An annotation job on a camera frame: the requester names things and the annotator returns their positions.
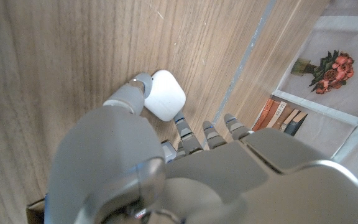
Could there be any printed bookshelf backdrop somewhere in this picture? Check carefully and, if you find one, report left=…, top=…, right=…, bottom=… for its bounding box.
left=252, top=0, right=358, bottom=194

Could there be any white AirPods case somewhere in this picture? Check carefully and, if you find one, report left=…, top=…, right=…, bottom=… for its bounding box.
left=144, top=69, right=187, bottom=122

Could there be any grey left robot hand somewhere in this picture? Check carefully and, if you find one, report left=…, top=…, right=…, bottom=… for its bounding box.
left=44, top=72, right=358, bottom=224

